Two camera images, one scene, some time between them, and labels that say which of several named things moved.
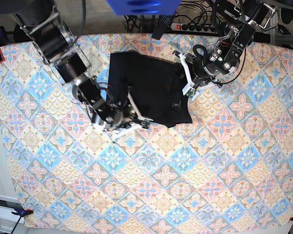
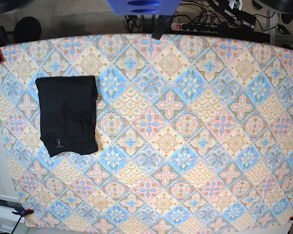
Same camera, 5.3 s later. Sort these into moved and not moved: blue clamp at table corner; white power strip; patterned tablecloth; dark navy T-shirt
Moved: dark navy T-shirt
Not moved: white power strip; patterned tablecloth; blue clamp at table corner
